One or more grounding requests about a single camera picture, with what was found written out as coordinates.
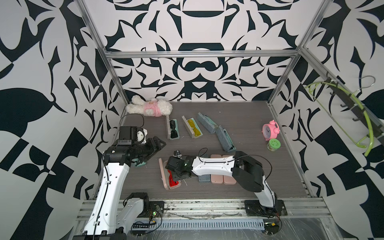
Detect pink case with red glasses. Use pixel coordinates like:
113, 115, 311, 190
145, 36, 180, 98
159, 158, 173, 190

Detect mint case with white sunglasses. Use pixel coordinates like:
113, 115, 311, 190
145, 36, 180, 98
197, 154, 211, 184

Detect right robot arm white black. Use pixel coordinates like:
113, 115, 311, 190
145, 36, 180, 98
165, 151, 277, 209

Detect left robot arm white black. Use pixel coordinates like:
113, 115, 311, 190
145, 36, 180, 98
73, 137, 166, 240

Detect grey-green case far left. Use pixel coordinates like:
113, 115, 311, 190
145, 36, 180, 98
133, 159, 147, 168

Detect grey case with black sunglasses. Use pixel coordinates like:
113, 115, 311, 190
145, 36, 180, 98
166, 116, 180, 140

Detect yellow glasses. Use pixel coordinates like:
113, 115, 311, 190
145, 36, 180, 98
187, 119, 202, 137

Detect beige case with yellow glasses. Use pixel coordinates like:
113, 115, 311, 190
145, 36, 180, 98
182, 116, 203, 139

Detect red sunglasses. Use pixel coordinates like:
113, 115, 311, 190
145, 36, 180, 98
168, 170, 181, 189

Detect black sunglasses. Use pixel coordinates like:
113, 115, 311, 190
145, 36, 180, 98
170, 120, 179, 139

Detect white plush toy pink outfit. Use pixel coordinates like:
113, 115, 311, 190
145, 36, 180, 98
126, 95, 173, 117

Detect green lidded jar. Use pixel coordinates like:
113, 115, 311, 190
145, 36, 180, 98
267, 139, 281, 152

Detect pink alarm clock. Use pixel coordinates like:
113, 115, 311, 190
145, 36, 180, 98
262, 120, 280, 141

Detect green clothes hanger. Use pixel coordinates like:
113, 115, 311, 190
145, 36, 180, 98
305, 77, 375, 157

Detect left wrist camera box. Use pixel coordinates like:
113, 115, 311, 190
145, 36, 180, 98
117, 126, 148, 146

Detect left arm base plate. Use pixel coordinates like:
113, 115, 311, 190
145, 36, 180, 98
143, 201, 165, 218

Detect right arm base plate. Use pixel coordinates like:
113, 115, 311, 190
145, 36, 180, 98
244, 200, 288, 218

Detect white slotted cable duct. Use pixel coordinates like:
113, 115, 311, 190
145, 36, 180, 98
132, 219, 265, 231

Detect aluminium front rail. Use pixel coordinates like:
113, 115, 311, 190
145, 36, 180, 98
76, 199, 331, 222

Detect black wall hook rail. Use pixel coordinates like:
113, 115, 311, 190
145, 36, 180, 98
325, 72, 384, 141

